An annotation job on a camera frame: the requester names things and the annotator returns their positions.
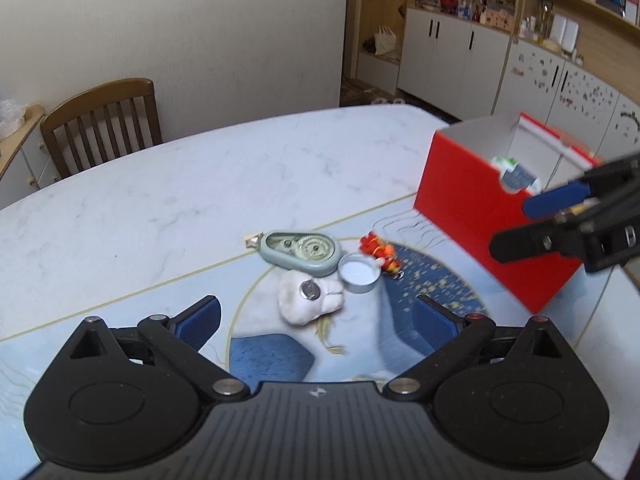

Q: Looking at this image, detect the wooden chair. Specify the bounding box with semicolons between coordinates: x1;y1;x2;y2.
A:
40;77;163;181

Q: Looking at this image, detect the low wooden side cabinet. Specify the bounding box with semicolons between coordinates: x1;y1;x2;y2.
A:
0;105;63;211

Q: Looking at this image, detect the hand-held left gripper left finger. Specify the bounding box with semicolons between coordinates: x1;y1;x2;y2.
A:
70;295;251;403

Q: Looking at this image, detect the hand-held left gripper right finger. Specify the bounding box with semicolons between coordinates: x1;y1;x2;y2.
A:
382;295;563;403

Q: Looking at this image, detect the pale green correction tape dispenser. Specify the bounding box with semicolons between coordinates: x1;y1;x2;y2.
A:
244;230;343;277

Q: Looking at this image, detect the white speckled cabinet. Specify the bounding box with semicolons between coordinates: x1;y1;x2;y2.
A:
492;40;640;161

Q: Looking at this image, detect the white tote bag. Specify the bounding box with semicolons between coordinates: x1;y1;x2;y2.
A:
373;25;397;56

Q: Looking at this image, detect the crumpled clear plastic bag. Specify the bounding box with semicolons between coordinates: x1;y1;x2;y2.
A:
0;99;27;139

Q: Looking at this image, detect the red cardboard box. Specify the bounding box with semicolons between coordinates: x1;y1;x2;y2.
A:
414;112;606;315

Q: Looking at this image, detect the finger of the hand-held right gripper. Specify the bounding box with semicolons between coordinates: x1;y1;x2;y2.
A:
522;152;640;221
489;195;640;275

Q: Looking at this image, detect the white plush keychain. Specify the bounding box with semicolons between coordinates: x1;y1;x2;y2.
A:
277;270;346;328

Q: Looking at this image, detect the red beaded charm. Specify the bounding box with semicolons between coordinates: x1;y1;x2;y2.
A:
359;231;404;281

